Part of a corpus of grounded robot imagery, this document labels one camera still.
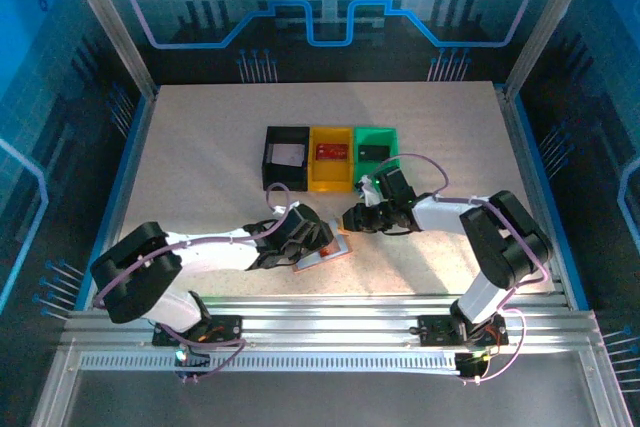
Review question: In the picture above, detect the pink leather card holder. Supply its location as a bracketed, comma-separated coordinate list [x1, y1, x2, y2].
[292, 218, 355, 274]

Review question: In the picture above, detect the black VIP credit card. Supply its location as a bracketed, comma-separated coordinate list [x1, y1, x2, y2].
[358, 145, 392, 162]

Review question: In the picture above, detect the white credit card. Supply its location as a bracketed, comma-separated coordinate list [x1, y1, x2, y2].
[269, 144, 304, 164]
[272, 144, 307, 168]

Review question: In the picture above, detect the yellow plastic bin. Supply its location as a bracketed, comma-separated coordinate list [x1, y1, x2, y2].
[307, 125, 355, 193]

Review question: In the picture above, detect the black plastic bin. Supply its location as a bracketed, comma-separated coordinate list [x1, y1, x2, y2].
[262, 125, 311, 193]

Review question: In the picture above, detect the green plastic bin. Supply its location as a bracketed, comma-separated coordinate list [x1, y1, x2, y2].
[352, 125, 402, 191]

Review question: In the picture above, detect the black controller box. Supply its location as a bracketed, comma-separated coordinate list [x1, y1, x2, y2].
[173, 344, 211, 381]
[455, 351, 490, 381]

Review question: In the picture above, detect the blue table edge strip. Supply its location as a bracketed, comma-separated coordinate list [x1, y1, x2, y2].
[74, 94, 156, 311]
[509, 91, 591, 311]

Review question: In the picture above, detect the aluminium rail beam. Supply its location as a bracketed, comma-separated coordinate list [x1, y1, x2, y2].
[59, 294, 601, 348]

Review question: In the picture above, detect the slotted grey cable duct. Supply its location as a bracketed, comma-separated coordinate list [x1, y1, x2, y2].
[77, 350, 464, 374]

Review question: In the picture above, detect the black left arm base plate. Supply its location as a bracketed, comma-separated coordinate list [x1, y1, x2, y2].
[152, 314, 245, 348]

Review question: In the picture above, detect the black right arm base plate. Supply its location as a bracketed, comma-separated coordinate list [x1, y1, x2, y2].
[417, 314, 510, 348]

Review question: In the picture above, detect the aluminium frame post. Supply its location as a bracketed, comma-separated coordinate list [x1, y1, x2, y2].
[53, 0, 159, 101]
[502, 0, 604, 101]

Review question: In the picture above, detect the aluminium lower frame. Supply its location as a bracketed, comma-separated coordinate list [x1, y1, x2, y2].
[29, 346, 634, 427]

